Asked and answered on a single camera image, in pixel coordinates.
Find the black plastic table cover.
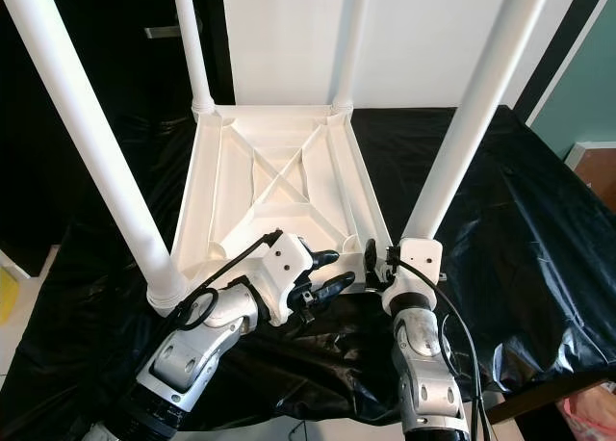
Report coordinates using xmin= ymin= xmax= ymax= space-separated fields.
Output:
xmin=0 ymin=104 xmax=616 ymax=441

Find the yellow container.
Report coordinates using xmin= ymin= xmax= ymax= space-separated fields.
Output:
xmin=0 ymin=268 xmax=20 ymax=322

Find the brown and white flat board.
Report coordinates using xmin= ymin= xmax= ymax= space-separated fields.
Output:
xmin=566 ymin=141 xmax=616 ymax=211

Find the pink plastic bag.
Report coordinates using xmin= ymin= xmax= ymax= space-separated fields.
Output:
xmin=563 ymin=383 xmax=616 ymax=441

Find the black door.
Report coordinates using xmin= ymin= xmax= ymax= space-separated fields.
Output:
xmin=0 ymin=0 xmax=227 ymax=269

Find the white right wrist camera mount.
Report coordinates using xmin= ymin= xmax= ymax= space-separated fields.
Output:
xmin=380 ymin=237 xmax=444 ymax=312

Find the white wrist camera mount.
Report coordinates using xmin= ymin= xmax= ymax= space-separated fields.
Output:
xmin=255 ymin=231 xmax=317 ymax=326
xmin=380 ymin=237 xmax=444 ymax=312

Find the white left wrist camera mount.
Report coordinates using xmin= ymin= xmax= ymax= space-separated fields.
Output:
xmin=255 ymin=231 xmax=317 ymax=326

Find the brass lever door handle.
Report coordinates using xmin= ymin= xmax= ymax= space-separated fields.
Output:
xmin=144 ymin=22 xmax=186 ymax=39

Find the dark grey wall trim strip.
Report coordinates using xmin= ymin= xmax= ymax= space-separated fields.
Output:
xmin=515 ymin=0 xmax=612 ymax=119

